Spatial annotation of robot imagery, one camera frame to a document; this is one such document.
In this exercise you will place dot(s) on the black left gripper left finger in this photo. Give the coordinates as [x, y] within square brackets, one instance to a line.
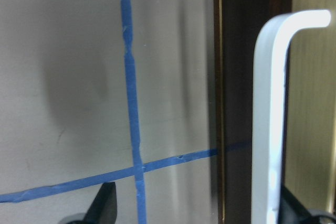
[103, 209]

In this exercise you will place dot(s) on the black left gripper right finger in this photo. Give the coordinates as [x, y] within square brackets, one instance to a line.
[293, 211]

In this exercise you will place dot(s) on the white drawer handle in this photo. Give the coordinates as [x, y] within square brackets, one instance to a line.
[269, 85]

